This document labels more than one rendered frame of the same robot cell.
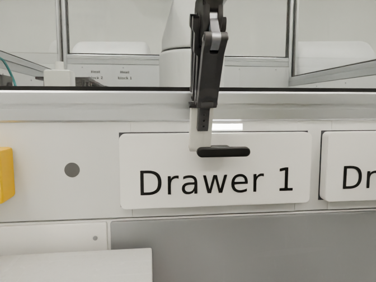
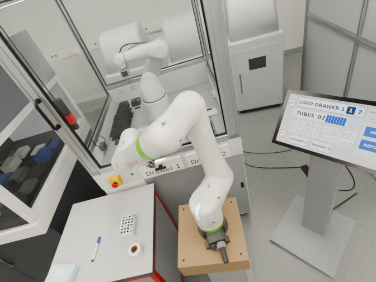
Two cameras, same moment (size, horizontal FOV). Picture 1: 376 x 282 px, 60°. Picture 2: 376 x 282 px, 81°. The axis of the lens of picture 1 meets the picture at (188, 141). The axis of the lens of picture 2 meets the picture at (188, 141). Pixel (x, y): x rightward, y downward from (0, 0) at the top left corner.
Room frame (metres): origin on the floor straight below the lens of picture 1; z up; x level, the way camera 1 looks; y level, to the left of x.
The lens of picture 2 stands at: (-0.53, -0.50, 1.88)
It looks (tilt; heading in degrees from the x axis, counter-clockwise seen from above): 38 degrees down; 13
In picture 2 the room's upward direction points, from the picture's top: 19 degrees counter-clockwise
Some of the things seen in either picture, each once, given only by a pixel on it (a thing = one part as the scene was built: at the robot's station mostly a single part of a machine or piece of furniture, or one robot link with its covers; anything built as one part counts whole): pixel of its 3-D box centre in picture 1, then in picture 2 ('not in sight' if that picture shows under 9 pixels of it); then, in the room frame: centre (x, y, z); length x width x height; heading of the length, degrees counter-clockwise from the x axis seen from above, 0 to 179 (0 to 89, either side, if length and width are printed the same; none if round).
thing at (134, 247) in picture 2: not in sight; (135, 250); (-0.01, 0.09, 0.78); 0.07 x 0.07 x 0.04
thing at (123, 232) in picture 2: not in sight; (128, 225); (0.15, 0.17, 0.78); 0.12 x 0.08 x 0.04; 5
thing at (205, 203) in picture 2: not in sight; (207, 207); (0.03, -0.36, 1.02); 0.16 x 0.13 x 0.19; 151
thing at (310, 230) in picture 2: not in sight; (319, 193); (0.36, -1.02, 0.51); 0.50 x 0.45 x 1.02; 138
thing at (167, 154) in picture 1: (217, 169); (161, 167); (0.49, -0.04, 0.87); 0.29 x 0.02 x 0.11; 97
